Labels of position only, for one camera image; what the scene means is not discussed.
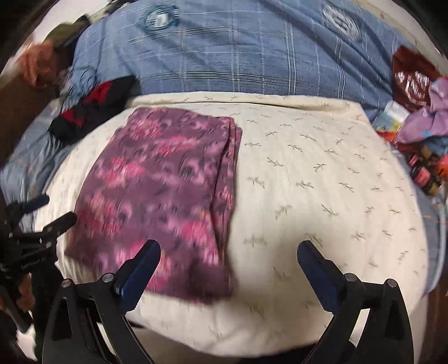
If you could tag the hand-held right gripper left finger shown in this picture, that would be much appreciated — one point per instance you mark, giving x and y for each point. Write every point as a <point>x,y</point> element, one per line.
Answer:
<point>140,276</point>

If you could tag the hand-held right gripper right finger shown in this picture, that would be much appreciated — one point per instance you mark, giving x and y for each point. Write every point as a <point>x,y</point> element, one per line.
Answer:
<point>316,274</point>

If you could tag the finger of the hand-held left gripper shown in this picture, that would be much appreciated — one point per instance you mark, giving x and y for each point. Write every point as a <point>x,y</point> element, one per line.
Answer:
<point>57,227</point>
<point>33,205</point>

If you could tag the purple pink patterned garment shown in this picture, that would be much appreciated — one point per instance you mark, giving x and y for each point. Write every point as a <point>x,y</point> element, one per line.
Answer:
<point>157,196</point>

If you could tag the grey blue bedsheet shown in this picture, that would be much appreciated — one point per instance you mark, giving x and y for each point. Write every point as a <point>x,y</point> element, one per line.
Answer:
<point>24,164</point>

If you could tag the red and black garment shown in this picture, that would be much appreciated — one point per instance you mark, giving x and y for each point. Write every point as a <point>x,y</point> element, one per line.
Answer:
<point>87,108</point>

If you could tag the orange cloth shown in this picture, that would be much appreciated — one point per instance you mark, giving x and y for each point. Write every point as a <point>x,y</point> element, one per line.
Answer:
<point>35,63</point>

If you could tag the dark red bottle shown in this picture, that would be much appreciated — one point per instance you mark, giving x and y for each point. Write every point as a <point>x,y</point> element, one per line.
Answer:
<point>422,175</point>

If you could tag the colourful printed packet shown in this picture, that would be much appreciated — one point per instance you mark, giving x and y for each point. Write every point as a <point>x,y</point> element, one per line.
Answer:
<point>390,117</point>

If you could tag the olive green cloth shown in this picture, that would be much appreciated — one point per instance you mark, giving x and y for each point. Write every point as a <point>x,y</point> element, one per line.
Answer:
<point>66,33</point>

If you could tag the lilac cloth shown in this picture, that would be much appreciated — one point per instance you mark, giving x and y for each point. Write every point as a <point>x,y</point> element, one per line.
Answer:
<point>430,115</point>

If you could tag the maroon printed cloth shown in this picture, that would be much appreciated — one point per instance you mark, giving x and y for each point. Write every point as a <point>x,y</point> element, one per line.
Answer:
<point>413,77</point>

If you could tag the blue plaid blanket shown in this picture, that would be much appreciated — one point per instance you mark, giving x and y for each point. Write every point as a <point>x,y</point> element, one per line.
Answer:
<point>245,49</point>

